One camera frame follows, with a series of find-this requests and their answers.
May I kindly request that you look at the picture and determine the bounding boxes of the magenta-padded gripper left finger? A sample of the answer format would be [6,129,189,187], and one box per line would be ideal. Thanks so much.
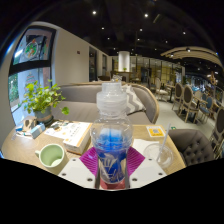
[57,146,100,190]

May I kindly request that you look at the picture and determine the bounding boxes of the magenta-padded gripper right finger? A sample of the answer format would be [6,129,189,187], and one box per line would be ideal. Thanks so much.
[125,146,168,190]

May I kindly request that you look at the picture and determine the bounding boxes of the clear bottle with blue label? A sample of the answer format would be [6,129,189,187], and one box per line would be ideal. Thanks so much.
[89,81,134,190]

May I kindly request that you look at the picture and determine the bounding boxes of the clear plastic cup with straw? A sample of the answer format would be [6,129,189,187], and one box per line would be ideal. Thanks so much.
[143,123,175,171]

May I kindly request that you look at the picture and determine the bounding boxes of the white paper napkin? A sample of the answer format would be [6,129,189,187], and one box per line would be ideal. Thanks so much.
[132,138,161,158]

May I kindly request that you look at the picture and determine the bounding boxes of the pale green ceramic mug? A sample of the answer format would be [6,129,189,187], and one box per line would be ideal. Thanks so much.
[34,143,67,172]

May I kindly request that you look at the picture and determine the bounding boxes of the white book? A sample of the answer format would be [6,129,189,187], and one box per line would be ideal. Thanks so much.
[44,120,93,156]

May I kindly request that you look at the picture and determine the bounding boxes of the yellow card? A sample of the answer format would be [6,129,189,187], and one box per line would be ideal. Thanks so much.
[145,125,167,138]

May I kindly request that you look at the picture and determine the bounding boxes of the grey tufted chair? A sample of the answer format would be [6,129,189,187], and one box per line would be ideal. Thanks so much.
[168,128,216,167]

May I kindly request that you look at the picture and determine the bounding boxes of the light blue tissue box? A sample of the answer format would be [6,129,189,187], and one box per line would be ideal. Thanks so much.
[30,122,47,139]

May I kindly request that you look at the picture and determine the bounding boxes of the brown card stand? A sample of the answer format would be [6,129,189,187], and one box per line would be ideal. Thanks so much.
[22,117,38,133]

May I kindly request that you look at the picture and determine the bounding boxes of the grey white chevron pillow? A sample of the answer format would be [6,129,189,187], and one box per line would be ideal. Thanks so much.
[121,83,147,116]

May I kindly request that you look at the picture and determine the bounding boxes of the grey curved sofa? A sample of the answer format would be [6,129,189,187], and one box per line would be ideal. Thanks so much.
[49,81,161,125]

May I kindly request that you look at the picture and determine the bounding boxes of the green potted plant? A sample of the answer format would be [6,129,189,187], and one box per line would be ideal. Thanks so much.
[20,79,71,127]

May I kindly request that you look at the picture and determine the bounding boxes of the group of dining chairs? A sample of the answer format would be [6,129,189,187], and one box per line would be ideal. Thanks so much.
[154,74,224,158]

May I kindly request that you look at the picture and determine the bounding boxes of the white round pillar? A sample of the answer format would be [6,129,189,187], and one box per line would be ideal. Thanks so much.
[118,50,131,73]

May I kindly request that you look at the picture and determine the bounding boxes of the window with painted decorations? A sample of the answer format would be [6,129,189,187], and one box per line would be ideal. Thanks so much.
[7,26,57,126]

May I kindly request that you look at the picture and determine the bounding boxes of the group of ceiling lights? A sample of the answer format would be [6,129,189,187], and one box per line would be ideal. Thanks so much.
[89,0,201,54]

